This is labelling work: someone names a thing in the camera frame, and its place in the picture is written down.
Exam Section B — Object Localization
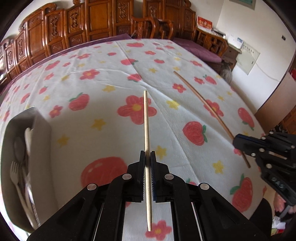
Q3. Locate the light bamboo chopstick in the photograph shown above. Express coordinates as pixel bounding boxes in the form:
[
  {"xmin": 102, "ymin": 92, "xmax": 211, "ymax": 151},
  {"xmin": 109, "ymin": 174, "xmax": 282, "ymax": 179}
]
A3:
[{"xmin": 144, "ymin": 90, "xmax": 152, "ymax": 232}]

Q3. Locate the cream plastic spoon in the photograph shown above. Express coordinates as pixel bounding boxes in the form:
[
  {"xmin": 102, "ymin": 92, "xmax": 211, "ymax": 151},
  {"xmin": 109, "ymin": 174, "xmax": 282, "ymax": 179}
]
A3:
[{"xmin": 24, "ymin": 128, "xmax": 32, "ymax": 156}]

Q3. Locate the metal fork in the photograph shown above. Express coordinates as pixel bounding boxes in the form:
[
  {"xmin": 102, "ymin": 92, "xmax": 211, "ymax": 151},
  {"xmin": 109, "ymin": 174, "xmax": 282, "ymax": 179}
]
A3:
[{"xmin": 22, "ymin": 166, "xmax": 41, "ymax": 227}]

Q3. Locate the person's right hand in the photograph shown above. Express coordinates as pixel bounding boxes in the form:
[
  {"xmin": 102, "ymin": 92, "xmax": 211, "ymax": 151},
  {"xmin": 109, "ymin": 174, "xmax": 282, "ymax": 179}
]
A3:
[{"xmin": 273, "ymin": 193, "xmax": 286, "ymax": 212}]

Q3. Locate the strawberry flower tablecloth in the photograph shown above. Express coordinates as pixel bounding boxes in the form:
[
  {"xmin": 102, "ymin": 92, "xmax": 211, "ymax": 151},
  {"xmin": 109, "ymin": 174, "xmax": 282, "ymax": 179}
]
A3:
[{"xmin": 0, "ymin": 38, "xmax": 266, "ymax": 241}]

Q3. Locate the rectangular metal tin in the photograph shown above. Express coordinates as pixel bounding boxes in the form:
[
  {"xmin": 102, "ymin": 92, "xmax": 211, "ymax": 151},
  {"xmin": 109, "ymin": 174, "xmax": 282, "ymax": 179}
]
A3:
[{"xmin": 1, "ymin": 107, "xmax": 58, "ymax": 233}]

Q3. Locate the wooden side table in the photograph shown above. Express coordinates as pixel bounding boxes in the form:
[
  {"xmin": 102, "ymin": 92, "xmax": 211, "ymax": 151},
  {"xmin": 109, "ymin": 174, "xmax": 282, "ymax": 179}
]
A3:
[{"xmin": 221, "ymin": 44, "xmax": 242, "ymax": 71}]

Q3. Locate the dark brown chopstick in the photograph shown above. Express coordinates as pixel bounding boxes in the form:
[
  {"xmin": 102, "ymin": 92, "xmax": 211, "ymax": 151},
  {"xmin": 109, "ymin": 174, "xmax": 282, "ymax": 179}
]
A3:
[{"xmin": 161, "ymin": 71, "xmax": 250, "ymax": 172}]

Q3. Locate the white device on side table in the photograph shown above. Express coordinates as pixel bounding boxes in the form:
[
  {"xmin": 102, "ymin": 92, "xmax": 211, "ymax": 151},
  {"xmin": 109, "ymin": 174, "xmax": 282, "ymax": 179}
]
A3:
[{"xmin": 227, "ymin": 35, "xmax": 244, "ymax": 49}]

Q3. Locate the red greeting card box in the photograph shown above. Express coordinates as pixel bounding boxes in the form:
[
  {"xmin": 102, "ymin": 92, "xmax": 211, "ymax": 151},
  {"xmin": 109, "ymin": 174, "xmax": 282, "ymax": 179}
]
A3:
[{"xmin": 197, "ymin": 16, "xmax": 213, "ymax": 30}]

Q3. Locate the carved wooden armchair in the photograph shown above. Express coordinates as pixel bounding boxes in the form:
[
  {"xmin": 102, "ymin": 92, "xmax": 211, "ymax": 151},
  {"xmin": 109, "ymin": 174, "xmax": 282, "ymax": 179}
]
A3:
[{"xmin": 144, "ymin": 1, "xmax": 228, "ymax": 64}]

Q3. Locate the carved wooden sofa bench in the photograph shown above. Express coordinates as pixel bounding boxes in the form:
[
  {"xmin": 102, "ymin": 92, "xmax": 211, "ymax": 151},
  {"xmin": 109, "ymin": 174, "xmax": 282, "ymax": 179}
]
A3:
[{"xmin": 0, "ymin": 0, "xmax": 158, "ymax": 88}]

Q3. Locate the metal smiley-handle spoon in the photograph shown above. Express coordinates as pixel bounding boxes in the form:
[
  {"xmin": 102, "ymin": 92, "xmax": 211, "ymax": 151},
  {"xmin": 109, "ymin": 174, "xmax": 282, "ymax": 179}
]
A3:
[{"xmin": 14, "ymin": 137, "xmax": 26, "ymax": 164}]

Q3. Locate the grey wall electrical panel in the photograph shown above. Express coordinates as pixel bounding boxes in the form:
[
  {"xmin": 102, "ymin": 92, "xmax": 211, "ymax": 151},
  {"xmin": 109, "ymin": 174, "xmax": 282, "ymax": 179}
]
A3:
[{"xmin": 230, "ymin": 0, "xmax": 256, "ymax": 10}]

